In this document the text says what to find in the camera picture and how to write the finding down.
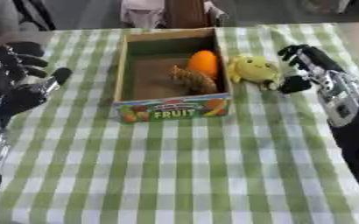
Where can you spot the black chair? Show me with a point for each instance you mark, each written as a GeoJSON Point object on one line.
{"type": "Point", "coordinates": [34, 13]}

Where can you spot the person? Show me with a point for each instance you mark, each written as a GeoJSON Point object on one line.
{"type": "Point", "coordinates": [169, 11]}

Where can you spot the orange toy fruit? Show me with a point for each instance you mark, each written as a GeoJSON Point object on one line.
{"type": "Point", "coordinates": [203, 63]}

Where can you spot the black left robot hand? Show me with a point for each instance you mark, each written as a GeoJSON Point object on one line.
{"type": "Point", "coordinates": [11, 84]}

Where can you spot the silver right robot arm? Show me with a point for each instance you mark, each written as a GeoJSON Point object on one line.
{"type": "Point", "coordinates": [351, 116]}

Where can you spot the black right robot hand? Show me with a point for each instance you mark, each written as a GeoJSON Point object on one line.
{"type": "Point", "coordinates": [310, 62]}

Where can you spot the tan cardboard box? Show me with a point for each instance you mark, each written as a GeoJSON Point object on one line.
{"type": "Point", "coordinates": [172, 75]}

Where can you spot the brown ridged toy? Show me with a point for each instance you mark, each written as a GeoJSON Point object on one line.
{"type": "Point", "coordinates": [194, 80]}

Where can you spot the yellow soft toy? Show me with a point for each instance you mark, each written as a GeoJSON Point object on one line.
{"type": "Point", "coordinates": [254, 70]}

